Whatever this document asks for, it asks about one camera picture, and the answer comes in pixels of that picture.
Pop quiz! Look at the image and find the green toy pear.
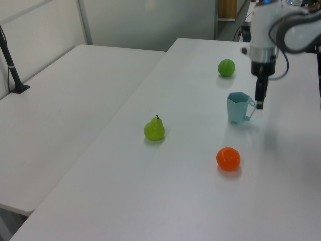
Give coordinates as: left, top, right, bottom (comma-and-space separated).
143, 114, 166, 141

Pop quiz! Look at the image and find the black clamp stand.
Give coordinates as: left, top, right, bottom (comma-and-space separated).
304, 44, 321, 54

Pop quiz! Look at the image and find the orange toy fruit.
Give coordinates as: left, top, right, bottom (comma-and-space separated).
216, 147, 241, 172

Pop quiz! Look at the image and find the light blue hexagonal mug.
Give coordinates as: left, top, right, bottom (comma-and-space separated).
227, 91, 257, 126

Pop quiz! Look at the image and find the black camera stand pole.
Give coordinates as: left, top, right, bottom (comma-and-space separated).
0, 25, 30, 94

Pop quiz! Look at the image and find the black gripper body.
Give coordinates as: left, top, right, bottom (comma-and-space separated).
251, 60, 277, 77

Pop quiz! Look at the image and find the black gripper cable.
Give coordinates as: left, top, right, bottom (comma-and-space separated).
268, 10, 311, 81

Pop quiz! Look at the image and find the green toy apple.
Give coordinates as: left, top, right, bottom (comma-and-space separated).
217, 58, 236, 78

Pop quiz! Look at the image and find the black equipment box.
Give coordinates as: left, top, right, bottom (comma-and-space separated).
240, 21, 252, 42

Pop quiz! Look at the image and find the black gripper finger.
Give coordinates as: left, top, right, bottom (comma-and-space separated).
263, 76, 270, 99
255, 76, 264, 110

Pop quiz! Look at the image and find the wooden cabinet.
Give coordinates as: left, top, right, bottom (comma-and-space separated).
218, 0, 238, 20

